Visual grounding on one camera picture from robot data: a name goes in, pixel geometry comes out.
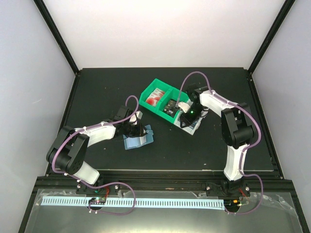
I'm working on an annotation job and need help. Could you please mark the light blue card holder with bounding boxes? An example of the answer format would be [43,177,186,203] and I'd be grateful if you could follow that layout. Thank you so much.
[123,125,154,150]

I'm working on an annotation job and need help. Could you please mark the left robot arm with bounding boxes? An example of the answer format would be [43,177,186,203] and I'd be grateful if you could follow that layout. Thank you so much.
[46,106,147,194]

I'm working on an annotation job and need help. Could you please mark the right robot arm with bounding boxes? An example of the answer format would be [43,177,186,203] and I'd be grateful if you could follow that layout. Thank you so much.
[178,84,258,196]

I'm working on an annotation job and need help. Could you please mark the blue cards stack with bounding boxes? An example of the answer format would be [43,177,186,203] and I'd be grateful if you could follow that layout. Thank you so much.
[179,119,201,135]

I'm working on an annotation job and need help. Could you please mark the red and white cards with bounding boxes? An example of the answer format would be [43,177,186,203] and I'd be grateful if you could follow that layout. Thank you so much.
[145,88,165,107]

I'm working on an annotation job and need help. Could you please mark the white plastic bin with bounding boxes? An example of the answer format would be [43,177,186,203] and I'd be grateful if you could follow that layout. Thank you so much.
[173,100,209,135]

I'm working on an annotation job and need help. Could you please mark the green plastic bin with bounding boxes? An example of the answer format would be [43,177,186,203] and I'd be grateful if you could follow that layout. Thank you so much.
[139,79,180,124]

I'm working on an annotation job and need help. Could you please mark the clear plastic sheet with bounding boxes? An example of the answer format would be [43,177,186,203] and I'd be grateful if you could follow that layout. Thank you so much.
[25,190,305,233]

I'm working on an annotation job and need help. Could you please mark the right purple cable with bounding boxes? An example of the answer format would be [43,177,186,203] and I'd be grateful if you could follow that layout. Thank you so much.
[178,70,264,216]

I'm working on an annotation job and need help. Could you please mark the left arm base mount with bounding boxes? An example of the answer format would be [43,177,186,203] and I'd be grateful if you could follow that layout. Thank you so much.
[74,183,121,196]

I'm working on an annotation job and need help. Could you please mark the slotted white cable duct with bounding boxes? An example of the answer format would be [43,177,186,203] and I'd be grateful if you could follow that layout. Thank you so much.
[41,196,225,210]

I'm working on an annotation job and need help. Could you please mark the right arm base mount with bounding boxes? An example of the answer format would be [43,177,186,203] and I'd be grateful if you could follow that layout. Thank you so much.
[205,179,250,198]

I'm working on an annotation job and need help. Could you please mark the black aluminium frame rail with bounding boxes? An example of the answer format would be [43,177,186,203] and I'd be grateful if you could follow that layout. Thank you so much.
[36,169,296,192]

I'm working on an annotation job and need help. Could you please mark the right rear frame post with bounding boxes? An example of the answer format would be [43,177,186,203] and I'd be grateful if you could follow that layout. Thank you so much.
[248,0,295,75]

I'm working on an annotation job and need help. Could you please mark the frame post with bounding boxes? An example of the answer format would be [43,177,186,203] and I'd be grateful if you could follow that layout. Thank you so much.
[248,0,295,75]
[34,0,79,75]

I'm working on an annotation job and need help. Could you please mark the left rear frame post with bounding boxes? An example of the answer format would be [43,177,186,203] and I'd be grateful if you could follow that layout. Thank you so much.
[34,0,79,75]

